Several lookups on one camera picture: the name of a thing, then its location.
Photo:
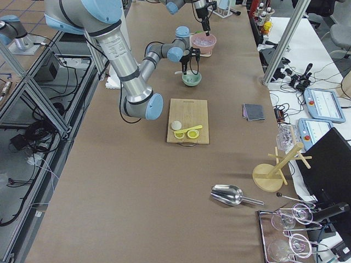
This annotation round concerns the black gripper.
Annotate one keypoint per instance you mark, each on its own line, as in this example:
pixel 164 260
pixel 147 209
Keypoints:
pixel 202 14
pixel 184 61

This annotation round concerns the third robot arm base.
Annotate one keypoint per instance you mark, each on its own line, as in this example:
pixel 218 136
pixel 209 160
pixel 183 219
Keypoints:
pixel 14 33

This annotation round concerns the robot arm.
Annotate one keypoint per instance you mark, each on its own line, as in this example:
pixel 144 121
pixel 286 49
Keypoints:
pixel 173 6
pixel 102 21

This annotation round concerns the pink bowl with ice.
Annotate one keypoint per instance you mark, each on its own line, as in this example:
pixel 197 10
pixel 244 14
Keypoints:
pixel 205 43

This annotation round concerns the green ceramic bowl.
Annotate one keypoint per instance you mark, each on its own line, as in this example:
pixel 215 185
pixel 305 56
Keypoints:
pixel 191 80

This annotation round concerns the metal ice scoop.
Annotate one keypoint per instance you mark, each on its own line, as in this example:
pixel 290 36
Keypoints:
pixel 232 195

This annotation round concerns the bamboo cutting board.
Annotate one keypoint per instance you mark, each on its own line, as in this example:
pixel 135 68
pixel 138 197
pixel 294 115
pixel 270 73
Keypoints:
pixel 190 112

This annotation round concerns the yellow plastic knife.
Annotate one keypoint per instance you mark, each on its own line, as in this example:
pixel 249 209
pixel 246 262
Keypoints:
pixel 188 129

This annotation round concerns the lemon slice upper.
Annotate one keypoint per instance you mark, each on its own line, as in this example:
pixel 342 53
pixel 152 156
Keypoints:
pixel 193 134

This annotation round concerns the lemon slice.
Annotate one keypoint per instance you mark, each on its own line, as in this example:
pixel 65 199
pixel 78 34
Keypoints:
pixel 193 134
pixel 179 135

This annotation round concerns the grey folded cloth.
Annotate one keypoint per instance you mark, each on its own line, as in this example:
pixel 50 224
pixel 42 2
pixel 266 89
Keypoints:
pixel 253 112

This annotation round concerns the lemon slice lower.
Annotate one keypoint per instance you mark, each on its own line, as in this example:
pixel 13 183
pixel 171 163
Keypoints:
pixel 179 135

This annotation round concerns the clear plastic container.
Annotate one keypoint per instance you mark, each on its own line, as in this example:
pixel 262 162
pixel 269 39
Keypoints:
pixel 284 137

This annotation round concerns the upper teach pendant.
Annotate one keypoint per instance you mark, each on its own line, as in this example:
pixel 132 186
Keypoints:
pixel 323 104

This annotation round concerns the teach pendant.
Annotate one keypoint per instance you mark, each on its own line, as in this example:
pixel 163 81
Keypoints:
pixel 312 130
pixel 323 104

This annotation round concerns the lower teach pendant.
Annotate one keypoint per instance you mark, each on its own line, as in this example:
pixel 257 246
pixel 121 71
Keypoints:
pixel 312 130

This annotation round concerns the black control box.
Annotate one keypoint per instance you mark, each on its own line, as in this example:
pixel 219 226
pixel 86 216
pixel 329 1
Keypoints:
pixel 49 69

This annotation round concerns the wooden mug tree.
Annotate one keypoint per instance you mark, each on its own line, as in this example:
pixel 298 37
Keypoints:
pixel 270 177

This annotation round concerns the black monitor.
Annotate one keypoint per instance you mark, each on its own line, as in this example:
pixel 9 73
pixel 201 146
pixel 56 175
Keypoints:
pixel 328 179

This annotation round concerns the clear glass upper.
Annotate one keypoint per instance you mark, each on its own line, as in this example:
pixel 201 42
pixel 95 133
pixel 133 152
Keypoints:
pixel 282 222

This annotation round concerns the clear glass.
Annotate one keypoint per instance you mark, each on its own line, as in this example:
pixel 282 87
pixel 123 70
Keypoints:
pixel 279 251
pixel 282 222

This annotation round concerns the clear glass lower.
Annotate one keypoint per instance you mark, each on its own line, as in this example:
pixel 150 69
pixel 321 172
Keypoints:
pixel 279 251

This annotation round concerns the aluminium frame post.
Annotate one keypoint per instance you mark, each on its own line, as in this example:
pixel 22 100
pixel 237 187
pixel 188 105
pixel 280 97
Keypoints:
pixel 288 33

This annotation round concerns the wire glass rack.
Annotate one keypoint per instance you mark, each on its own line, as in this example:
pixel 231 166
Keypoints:
pixel 302 248

